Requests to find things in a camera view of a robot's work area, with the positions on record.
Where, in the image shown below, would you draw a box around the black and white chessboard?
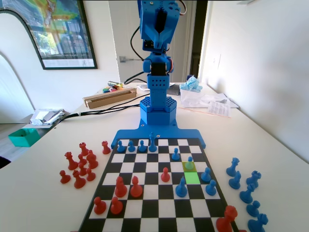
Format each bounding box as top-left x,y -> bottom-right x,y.
78,137 -> 241,232

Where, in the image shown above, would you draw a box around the white paper sheets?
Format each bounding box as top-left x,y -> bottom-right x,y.
136,83 -> 152,92

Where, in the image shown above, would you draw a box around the grey flat pad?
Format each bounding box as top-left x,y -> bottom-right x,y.
168,83 -> 182,96

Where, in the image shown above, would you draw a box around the clear bag of blue items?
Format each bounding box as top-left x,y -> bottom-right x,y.
180,75 -> 218,108

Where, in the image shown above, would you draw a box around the colourful marker set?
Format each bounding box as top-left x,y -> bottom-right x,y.
102,81 -> 125,94

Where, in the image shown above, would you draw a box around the long cardboard box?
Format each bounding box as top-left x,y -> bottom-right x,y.
83,87 -> 138,109

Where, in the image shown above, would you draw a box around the black framed poster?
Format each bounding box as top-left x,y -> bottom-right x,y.
0,0 -> 98,71

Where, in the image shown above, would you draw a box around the blue base mounting plate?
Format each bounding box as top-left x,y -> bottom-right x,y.
111,122 -> 207,149

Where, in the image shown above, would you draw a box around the blue king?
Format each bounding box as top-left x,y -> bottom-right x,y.
148,131 -> 156,153

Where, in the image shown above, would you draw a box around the pile of foil and paper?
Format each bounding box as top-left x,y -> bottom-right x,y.
30,108 -> 70,126

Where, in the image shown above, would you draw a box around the blue queen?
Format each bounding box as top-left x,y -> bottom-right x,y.
226,157 -> 241,177

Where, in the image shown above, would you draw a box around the red queen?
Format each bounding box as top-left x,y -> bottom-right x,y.
65,151 -> 79,171

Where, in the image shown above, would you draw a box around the red bishop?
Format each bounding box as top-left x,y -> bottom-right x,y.
130,176 -> 143,198
72,170 -> 86,189

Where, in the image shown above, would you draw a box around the blue bishop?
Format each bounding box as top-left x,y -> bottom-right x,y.
239,183 -> 256,203
175,176 -> 188,198

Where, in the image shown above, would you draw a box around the green plastic bin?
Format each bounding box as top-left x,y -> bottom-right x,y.
8,128 -> 41,147

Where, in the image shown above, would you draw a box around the red king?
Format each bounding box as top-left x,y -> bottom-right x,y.
216,205 -> 239,232

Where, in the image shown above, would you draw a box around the black table cable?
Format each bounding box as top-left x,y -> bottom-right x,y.
79,96 -> 143,115
59,103 -> 142,121

